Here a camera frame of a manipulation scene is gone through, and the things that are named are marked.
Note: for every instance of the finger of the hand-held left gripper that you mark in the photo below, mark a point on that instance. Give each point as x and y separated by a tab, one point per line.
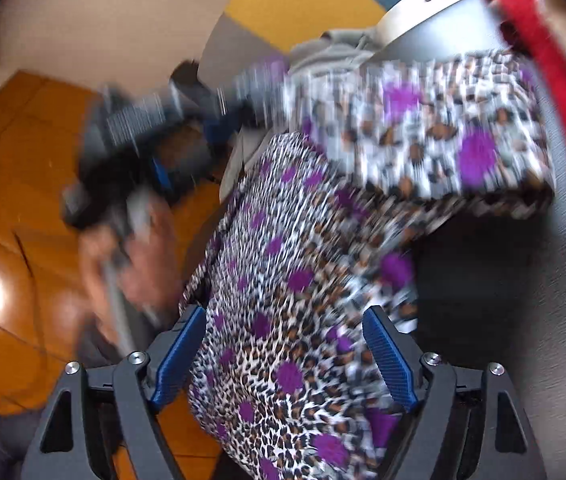
253	85

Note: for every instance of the person's left hand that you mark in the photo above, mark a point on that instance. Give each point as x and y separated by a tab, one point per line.
158	270

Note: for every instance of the grey garment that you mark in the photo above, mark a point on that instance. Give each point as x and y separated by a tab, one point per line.
333	52

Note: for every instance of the grey yellow blue chair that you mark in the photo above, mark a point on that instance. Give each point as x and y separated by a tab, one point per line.
288	5

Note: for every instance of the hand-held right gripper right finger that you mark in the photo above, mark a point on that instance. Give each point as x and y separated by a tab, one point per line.
390	360

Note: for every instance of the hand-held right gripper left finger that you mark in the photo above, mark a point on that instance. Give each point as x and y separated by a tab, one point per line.
178	360

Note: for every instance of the leopard print garment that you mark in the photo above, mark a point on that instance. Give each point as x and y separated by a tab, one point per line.
288	285

